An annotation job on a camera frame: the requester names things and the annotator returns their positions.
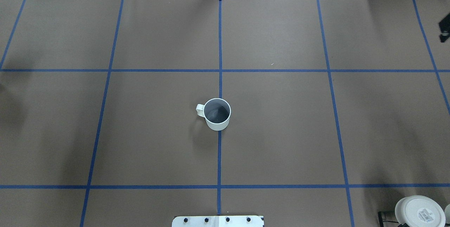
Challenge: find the white HOME mug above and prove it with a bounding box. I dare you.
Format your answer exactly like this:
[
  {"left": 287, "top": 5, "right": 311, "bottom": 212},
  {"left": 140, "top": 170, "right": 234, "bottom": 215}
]
[{"left": 196, "top": 98, "right": 232, "bottom": 131}]

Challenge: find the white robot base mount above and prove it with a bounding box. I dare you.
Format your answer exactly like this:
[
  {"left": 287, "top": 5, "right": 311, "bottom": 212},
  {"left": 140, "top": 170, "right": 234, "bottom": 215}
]
[{"left": 172, "top": 215, "right": 265, "bottom": 227}]

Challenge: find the black wire cup rack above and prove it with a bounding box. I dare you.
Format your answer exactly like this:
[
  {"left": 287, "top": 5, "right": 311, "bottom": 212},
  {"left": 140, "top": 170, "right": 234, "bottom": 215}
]
[{"left": 378, "top": 211, "right": 409, "bottom": 227}]

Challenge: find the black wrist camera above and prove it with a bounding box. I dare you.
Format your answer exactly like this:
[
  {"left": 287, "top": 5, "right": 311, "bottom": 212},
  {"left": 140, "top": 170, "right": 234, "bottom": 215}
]
[{"left": 438, "top": 13, "right": 450, "bottom": 43}]

